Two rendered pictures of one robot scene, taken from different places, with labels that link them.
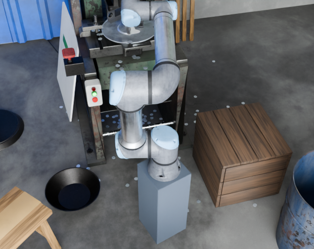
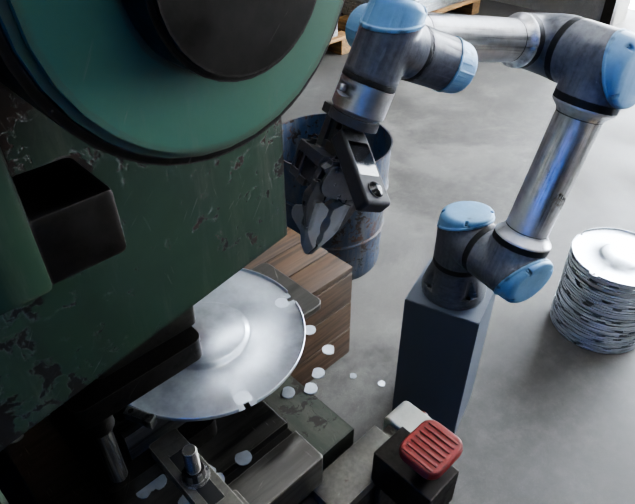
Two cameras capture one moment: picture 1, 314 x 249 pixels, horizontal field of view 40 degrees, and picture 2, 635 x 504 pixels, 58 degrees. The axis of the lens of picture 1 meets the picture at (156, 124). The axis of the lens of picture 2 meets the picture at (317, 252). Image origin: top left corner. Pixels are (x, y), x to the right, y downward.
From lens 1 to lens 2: 2.25 m
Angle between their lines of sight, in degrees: 81
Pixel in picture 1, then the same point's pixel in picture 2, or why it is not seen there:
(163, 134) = (472, 210)
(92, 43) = (283, 468)
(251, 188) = not seen: hidden behind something
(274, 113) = not seen: hidden behind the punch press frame
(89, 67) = (365, 457)
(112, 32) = (255, 367)
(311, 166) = (288, 189)
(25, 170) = not seen: outside the picture
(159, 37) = (480, 22)
